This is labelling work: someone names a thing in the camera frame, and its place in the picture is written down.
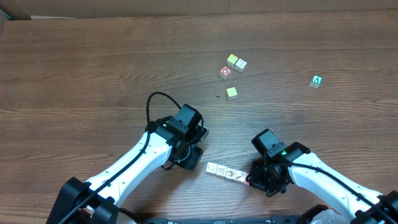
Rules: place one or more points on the sheep picture wooden block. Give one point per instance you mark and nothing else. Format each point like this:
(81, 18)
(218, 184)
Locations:
(211, 168)

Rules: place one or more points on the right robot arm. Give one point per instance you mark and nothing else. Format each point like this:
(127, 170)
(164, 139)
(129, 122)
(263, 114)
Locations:
(345, 201)

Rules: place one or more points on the white bone wooden block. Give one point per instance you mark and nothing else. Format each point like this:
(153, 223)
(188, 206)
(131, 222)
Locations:
(240, 65)

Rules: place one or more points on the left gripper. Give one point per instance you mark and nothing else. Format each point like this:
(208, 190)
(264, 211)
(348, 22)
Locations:
(195, 155)

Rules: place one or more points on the yellow top wooden block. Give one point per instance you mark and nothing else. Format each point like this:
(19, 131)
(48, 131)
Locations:
(231, 60)

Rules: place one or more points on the acorn picture wooden block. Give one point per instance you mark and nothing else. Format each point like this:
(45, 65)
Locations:
(230, 174)

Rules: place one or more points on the hammer picture wooden block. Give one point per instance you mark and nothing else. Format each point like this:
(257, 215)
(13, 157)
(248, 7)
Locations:
(240, 176)

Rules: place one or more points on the green letter wooden block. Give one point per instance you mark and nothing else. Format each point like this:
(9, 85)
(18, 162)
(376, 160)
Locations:
(316, 81)

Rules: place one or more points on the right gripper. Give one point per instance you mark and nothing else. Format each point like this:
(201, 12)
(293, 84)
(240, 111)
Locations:
(257, 178)

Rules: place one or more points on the yellow letter C block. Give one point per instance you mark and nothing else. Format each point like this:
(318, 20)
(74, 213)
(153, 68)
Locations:
(231, 93)

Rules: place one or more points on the red letter wooden block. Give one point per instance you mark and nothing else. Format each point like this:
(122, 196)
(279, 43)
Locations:
(225, 72)

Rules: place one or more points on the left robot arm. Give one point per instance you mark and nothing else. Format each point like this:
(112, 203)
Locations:
(171, 139)

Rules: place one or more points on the letter M wooden block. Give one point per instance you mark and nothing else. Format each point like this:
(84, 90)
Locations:
(221, 170)

